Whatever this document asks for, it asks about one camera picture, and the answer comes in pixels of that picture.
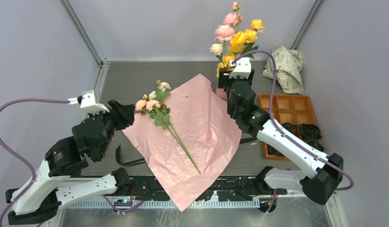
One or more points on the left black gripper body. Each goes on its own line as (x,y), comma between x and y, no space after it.
(115,121)

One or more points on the rolled black ribbon left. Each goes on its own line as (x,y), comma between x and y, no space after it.
(292,128)

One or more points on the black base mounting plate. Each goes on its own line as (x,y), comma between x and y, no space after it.
(228,188)

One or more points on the peach rose spray stem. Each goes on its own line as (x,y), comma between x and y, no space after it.
(154,105)

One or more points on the purple flower bouquet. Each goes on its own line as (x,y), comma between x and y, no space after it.
(211,138)

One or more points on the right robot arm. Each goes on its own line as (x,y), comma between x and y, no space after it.
(319,174)

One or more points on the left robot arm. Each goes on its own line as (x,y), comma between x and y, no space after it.
(42,196)

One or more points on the orange compartment tray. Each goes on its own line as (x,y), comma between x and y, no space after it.
(294,109)

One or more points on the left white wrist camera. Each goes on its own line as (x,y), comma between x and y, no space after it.
(89,101)

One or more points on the crumpled printed paper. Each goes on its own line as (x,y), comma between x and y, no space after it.
(289,63)

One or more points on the pink cylindrical vase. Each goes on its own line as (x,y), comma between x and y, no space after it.
(222,94)

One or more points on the rolled black ribbon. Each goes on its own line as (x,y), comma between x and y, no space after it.
(310,132)
(292,128)

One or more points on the pink rose stem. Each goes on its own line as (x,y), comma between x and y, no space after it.
(231,21)

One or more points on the rolled black ribbon back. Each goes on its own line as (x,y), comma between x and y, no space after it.
(310,132)

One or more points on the yellow flower stem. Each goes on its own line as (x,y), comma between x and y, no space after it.
(242,42)

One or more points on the small cream rose stem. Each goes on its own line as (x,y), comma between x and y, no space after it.
(217,50)

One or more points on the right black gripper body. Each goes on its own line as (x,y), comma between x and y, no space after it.
(225,82)

